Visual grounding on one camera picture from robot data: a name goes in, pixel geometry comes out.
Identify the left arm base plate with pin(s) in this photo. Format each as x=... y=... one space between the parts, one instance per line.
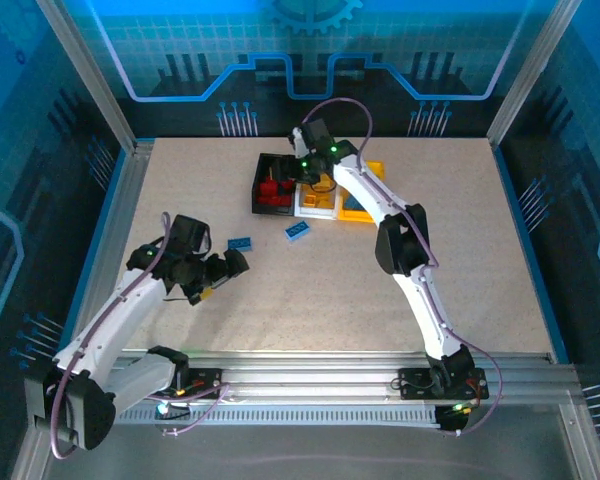
x=205 y=382

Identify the aluminium side rail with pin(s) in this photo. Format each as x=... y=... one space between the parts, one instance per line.
x=130 y=190

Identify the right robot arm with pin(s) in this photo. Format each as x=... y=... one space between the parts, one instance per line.
x=425 y=305

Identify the aluminium table rail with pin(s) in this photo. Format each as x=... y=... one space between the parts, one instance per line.
x=305 y=372

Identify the black plastic container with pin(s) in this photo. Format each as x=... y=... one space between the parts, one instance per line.
x=260 y=165

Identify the white plastic container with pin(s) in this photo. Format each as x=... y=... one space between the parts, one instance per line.
x=317 y=215

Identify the aluminium frame post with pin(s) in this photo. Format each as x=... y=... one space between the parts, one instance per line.
x=530 y=75
x=90 y=85

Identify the blue lego brick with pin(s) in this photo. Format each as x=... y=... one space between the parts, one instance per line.
x=297 y=231
x=240 y=244
x=352 y=202

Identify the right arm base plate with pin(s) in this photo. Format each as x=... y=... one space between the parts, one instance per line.
x=412 y=382

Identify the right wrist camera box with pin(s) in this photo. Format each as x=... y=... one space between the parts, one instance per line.
x=298 y=142

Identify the yellow plastic container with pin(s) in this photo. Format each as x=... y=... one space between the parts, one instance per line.
x=377 y=172

